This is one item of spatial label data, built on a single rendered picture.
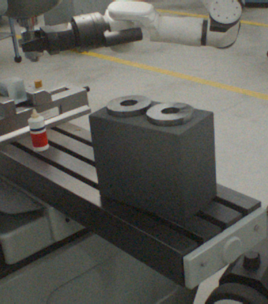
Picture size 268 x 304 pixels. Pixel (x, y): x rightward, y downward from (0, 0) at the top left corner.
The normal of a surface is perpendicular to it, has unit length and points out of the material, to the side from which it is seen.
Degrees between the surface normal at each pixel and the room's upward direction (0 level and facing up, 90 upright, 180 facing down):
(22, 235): 90
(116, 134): 90
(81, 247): 90
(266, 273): 45
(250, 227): 90
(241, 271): 0
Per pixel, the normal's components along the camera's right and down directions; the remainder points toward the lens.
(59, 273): 0.65, 0.27
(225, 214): -0.10, -0.90
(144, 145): -0.62, 0.40
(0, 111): -0.78, 0.34
